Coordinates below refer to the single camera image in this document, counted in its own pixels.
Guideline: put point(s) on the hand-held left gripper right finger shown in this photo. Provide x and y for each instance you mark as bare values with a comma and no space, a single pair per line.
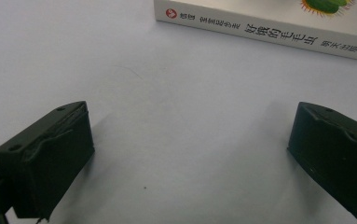
337,155

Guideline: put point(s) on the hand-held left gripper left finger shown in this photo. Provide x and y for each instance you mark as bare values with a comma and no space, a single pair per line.
52,161

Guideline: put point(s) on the white caterpillar picture book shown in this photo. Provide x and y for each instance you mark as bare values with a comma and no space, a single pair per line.
260,18

